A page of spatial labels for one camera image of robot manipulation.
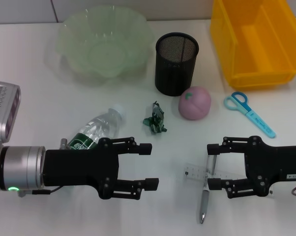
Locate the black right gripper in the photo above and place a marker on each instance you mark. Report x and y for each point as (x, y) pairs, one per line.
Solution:
(273, 164)

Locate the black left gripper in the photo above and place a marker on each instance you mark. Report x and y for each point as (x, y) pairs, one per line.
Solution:
(76, 167)

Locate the green plastic wrapper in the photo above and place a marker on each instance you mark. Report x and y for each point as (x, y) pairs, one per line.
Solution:
(156, 120)

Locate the pink toy peach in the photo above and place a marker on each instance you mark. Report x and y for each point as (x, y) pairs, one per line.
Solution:
(194, 104)

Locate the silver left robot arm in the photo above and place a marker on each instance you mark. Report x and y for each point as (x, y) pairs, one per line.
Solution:
(20, 167)

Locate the clear plastic ruler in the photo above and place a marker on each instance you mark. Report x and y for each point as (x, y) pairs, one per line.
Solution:
(194, 173)

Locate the silver ballpoint pen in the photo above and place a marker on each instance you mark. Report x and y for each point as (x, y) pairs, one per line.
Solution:
(204, 204)

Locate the clear plastic water bottle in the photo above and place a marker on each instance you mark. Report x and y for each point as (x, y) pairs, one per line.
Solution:
(98, 125)

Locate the blue scissors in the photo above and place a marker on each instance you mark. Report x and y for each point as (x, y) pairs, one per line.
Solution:
(257, 119)

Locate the black mesh pen holder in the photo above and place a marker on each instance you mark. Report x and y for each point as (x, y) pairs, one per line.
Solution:
(173, 73)

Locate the translucent green fruit plate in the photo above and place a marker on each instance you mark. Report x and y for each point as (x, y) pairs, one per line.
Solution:
(106, 49)

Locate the yellow plastic bin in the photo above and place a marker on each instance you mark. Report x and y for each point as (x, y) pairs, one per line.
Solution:
(258, 49)

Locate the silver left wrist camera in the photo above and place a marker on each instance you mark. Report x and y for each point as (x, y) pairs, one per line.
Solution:
(3, 110)

